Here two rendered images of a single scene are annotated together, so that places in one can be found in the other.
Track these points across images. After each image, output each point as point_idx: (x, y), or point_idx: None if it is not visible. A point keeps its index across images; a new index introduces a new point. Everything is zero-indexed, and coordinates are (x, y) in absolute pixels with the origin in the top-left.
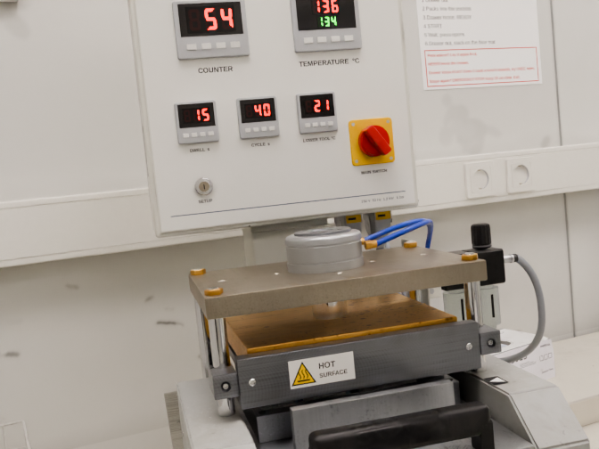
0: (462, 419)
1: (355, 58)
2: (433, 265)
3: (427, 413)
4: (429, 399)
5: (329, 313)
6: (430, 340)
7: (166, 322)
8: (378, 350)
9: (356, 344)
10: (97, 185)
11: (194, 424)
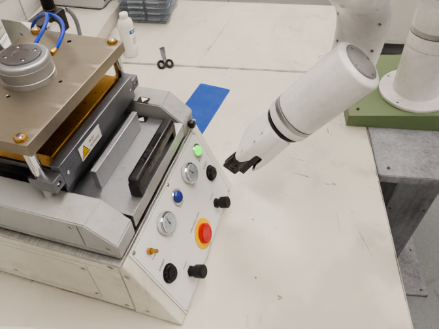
0: (168, 131)
1: None
2: (105, 55)
3: (159, 138)
4: (132, 125)
5: None
6: (119, 96)
7: None
8: (105, 115)
9: (98, 119)
10: None
11: (46, 211)
